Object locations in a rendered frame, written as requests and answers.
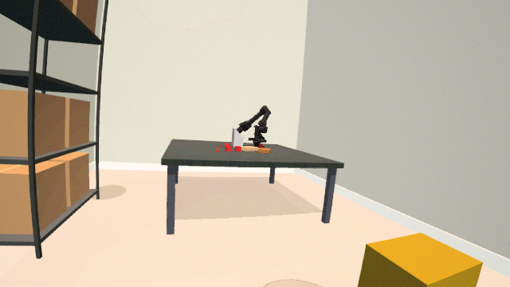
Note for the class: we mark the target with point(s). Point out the orange block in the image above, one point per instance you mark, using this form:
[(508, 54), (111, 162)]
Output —
[(264, 150)]

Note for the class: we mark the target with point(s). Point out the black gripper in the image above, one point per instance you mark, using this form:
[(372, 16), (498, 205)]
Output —
[(257, 139)]

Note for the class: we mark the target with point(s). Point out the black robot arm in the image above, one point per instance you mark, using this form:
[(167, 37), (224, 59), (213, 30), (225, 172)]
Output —
[(244, 126)]

